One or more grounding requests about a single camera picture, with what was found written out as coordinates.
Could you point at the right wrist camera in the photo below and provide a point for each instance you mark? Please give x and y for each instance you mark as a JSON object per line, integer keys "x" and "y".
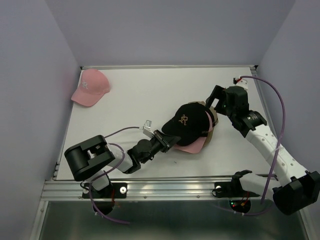
{"x": 240, "y": 82}

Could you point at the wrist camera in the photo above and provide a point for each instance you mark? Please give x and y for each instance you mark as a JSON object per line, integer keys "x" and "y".
{"x": 240, "y": 82}
{"x": 147, "y": 129}

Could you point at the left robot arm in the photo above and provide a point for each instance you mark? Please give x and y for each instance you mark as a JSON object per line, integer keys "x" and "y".
{"x": 87, "y": 159}

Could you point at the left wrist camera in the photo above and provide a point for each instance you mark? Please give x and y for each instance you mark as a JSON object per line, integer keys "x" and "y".
{"x": 147, "y": 129}

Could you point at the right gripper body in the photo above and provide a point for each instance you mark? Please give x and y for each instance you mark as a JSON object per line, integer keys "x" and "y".
{"x": 227, "y": 109}

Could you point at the black cap with sport text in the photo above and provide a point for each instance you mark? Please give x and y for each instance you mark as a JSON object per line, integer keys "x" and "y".
{"x": 213, "y": 116}

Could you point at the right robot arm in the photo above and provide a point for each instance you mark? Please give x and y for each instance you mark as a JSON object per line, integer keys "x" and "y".
{"x": 293, "y": 188}

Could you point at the pink cap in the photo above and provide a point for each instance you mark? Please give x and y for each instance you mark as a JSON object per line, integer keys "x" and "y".
{"x": 199, "y": 144}
{"x": 92, "y": 87}

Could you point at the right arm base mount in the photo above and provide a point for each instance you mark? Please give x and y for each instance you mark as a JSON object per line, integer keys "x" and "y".
{"x": 239, "y": 200}

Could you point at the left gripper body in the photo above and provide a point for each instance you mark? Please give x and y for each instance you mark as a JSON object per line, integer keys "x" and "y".
{"x": 155, "y": 146}

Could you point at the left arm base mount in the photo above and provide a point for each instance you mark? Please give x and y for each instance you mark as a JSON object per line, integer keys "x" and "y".
{"x": 105, "y": 199}

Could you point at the top beige cap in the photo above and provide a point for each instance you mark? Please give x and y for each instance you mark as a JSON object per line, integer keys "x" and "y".
{"x": 201, "y": 121}

